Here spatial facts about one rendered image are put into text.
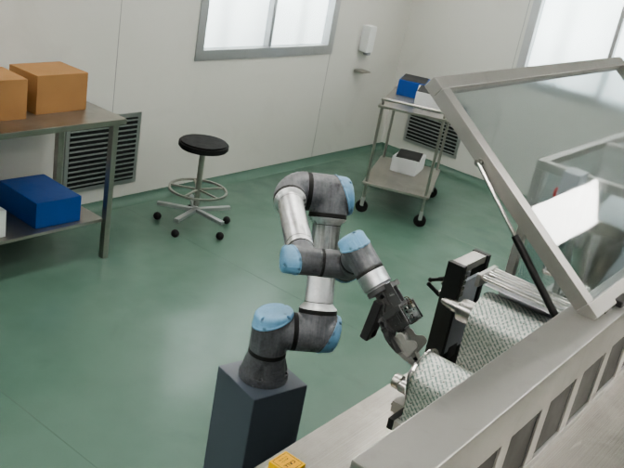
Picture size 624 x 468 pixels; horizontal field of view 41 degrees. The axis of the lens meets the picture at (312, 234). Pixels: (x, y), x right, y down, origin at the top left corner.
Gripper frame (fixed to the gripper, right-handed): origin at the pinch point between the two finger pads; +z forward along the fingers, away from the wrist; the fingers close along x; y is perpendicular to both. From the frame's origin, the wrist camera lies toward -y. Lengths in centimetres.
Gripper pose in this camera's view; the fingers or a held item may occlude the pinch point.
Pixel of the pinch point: (413, 361)
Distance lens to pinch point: 208.9
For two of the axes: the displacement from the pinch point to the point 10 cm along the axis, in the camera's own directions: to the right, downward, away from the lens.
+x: 6.1, -1.9, 7.7
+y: 6.3, -4.7, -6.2
